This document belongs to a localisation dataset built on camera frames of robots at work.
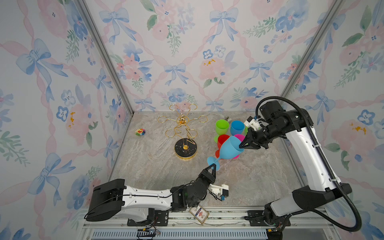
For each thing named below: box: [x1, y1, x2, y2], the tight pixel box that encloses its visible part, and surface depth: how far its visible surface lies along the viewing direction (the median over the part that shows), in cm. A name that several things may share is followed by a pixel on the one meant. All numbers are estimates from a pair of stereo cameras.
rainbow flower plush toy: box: [135, 128, 146, 136], surface depth 108 cm
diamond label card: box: [189, 205, 210, 224], surface depth 76 cm
